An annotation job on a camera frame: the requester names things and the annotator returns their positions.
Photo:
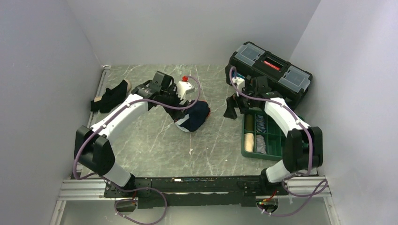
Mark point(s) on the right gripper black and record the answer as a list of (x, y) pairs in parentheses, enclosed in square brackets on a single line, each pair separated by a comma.
[(233, 101)]

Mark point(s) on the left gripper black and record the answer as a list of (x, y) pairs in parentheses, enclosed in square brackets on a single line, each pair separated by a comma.
[(175, 114)]

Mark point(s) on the dark navy orange clothes pile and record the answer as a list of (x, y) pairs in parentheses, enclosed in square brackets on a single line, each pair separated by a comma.
[(194, 117)]

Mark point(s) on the navy striped underwear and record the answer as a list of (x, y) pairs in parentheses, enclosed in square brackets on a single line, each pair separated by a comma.
[(260, 123)]

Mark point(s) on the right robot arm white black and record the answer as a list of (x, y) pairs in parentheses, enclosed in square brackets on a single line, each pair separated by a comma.
[(303, 150)]

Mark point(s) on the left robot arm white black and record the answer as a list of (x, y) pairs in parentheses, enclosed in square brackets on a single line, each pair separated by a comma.
[(93, 145)]

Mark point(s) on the olive rolled cloth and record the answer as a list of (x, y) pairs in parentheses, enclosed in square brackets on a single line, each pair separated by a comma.
[(249, 122)]

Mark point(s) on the cream rolled cloth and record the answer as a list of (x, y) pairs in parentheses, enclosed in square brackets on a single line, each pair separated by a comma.
[(249, 142)]

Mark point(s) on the green compartment tray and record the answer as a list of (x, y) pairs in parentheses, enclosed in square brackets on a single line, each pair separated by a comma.
[(274, 138)]

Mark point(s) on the grey striped rolled cloth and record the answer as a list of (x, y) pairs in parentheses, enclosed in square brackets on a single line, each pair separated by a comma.
[(260, 144)]

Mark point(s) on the black toolbox with clear lids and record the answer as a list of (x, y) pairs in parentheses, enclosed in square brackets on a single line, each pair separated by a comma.
[(289, 80)]

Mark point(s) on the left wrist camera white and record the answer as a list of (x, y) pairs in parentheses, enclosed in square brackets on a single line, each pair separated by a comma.
[(183, 89)]

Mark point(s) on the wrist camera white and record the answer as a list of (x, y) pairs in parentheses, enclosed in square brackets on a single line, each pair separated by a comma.
[(183, 89), (239, 83)]

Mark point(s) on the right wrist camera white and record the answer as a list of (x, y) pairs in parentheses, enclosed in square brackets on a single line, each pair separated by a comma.
[(239, 83)]

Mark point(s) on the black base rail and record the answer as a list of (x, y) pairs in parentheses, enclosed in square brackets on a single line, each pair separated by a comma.
[(153, 192)]

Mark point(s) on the aluminium frame rail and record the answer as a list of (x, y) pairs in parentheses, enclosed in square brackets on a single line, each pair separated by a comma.
[(81, 190)]

